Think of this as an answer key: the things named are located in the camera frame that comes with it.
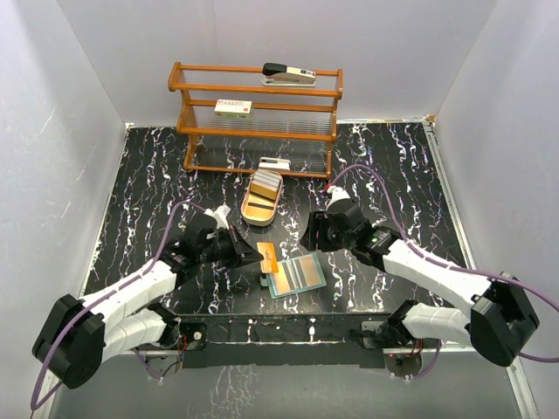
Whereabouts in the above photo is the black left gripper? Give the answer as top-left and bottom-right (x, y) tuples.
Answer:
(197, 223), (264, 270)

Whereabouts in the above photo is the orange VIP card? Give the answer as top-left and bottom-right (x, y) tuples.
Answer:
(271, 263), (298, 296)
(257, 242), (279, 274)

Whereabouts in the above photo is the mint green card holder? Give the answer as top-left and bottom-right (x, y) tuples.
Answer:
(260, 253), (327, 299)

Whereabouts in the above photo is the brown gold credit card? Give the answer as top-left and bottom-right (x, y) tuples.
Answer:
(294, 255), (322, 288)

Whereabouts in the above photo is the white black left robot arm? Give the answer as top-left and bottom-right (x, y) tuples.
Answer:
(31, 210), (263, 389)

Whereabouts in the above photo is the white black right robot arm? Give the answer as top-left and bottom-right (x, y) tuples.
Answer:
(300, 198), (540, 367)

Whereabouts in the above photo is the beige oval card tray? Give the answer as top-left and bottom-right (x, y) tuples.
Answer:
(240, 169), (283, 227)

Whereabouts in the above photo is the stack of credit cards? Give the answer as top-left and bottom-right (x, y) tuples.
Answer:
(249, 170), (282, 203)

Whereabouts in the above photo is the black front base bar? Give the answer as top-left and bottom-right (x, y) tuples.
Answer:
(180, 313), (388, 368)

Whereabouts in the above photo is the wooden three-tier shelf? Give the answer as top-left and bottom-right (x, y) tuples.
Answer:
(168, 62), (343, 179)

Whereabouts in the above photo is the white red staples box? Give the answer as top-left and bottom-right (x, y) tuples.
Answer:
(214, 99), (252, 120)

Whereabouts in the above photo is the black grey stapler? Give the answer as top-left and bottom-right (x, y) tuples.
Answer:
(261, 63), (316, 88)

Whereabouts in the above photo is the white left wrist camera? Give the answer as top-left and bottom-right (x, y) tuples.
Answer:
(204, 204), (231, 230)

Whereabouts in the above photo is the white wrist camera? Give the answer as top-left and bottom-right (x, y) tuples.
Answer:
(326, 184), (349, 207)
(204, 204), (231, 230)

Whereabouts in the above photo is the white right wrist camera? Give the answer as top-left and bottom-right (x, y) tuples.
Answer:
(326, 184), (349, 207)

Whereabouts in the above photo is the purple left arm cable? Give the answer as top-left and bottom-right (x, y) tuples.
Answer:
(29, 201), (206, 411)

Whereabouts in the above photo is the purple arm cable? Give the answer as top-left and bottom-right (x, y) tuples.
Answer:
(325, 164), (559, 380)
(29, 201), (206, 411)

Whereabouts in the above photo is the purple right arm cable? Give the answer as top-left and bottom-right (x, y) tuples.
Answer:
(325, 164), (559, 380)

